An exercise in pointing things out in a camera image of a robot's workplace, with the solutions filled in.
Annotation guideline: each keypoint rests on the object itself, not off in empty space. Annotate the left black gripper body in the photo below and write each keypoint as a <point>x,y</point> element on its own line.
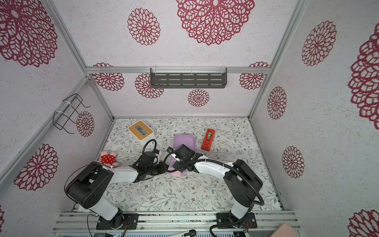
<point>156,169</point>

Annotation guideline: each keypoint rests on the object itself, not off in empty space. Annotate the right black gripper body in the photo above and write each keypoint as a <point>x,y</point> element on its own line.
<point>176,165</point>

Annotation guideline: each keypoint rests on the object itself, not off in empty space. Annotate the pink wrapping paper sheet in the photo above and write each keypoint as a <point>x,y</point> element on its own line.
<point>183,143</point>

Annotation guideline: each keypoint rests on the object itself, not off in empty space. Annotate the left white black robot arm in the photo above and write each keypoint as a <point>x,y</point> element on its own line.
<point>89,186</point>

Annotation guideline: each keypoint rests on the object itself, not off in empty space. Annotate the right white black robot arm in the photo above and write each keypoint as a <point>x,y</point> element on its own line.
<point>241,180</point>

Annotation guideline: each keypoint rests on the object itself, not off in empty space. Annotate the white box with wooden lid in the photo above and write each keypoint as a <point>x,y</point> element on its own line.
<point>138,136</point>

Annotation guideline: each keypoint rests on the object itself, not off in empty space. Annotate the red tape dispenser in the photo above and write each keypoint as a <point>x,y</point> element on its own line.
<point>208,140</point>

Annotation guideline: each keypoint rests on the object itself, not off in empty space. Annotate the blue item on wooden lid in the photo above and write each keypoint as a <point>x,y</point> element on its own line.
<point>141,130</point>

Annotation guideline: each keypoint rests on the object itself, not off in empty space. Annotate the pink plush toy red dress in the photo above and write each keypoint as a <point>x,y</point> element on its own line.
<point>109,159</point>

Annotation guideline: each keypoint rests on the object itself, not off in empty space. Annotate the pink object bottom right corner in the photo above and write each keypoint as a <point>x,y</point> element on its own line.
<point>284,230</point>

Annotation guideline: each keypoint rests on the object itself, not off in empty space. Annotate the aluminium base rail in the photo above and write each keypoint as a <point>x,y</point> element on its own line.
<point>87,224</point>

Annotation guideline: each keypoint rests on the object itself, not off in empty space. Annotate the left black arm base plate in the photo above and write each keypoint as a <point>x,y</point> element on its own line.
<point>119,222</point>

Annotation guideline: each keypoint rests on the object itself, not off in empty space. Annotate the black knob handle front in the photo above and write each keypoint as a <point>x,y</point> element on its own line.
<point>189,233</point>

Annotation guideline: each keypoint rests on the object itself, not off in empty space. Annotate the grey slotted wall shelf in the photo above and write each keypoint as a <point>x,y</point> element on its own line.
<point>188,78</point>

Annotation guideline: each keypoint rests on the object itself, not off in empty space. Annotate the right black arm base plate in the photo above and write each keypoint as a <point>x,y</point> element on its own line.
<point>227,221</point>

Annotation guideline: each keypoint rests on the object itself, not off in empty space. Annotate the black wire wall rack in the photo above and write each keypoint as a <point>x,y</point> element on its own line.
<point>70,107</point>

